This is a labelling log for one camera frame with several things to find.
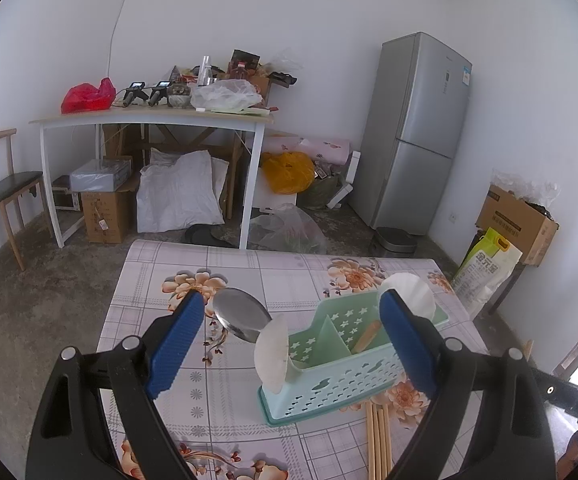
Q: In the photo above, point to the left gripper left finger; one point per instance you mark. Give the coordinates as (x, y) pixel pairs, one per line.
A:
(71, 438)

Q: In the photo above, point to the large steel spoon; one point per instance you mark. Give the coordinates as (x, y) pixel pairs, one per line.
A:
(240, 313)

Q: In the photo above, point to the yellow white rice bag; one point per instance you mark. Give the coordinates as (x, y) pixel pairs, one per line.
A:
(488, 264)

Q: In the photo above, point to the mint green utensil holder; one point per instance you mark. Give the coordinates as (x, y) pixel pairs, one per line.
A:
(324, 373)

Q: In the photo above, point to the cardboard box at right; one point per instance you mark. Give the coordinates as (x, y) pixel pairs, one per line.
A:
(527, 228)

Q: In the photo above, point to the floral tablecloth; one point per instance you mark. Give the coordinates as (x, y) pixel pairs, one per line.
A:
(212, 411)

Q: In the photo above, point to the cardboard box under desk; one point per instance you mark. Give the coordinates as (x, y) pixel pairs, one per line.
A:
(110, 216)

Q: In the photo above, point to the black round floor object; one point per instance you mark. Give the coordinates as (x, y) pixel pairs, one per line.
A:
(392, 242)

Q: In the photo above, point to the wooden chair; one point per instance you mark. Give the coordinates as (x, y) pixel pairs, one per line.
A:
(12, 187)

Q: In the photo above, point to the grey flat box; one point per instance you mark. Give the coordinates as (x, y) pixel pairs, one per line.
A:
(101, 175)

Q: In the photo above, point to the white sack under desk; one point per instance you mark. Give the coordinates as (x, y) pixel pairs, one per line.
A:
(179, 191)

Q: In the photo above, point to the clear plastic bag on floor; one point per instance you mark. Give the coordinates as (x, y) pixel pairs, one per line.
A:
(287, 229)

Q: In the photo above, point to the pink rolled cloth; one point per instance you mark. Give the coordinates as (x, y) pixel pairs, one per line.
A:
(334, 152)

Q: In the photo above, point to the red plastic bag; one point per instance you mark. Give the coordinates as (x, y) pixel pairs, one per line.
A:
(88, 98)

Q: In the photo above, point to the handheld device on desk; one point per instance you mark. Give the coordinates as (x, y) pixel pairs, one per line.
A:
(159, 92)
(134, 91)

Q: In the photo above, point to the silver refrigerator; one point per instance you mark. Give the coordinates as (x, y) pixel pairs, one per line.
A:
(412, 132)

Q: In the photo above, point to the white desk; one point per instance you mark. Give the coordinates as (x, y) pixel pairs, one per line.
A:
(158, 115)

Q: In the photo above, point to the white plastic bag on desk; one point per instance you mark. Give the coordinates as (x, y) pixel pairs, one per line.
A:
(225, 96)

